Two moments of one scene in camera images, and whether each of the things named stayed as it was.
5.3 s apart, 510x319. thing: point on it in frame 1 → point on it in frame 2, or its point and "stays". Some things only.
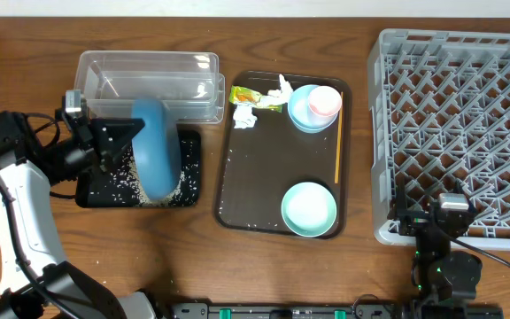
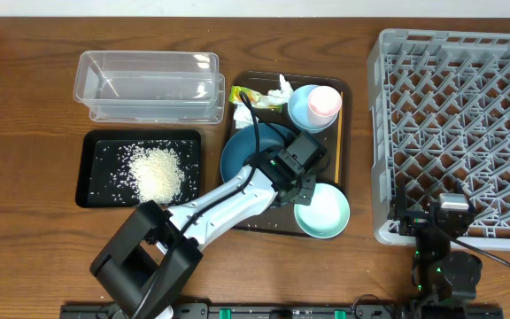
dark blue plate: (157, 148) → (243, 143)
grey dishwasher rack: (452, 109) stays
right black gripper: (415, 220) stays
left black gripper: (81, 138) → (311, 186)
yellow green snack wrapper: (241, 95) stays
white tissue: (243, 117) stays
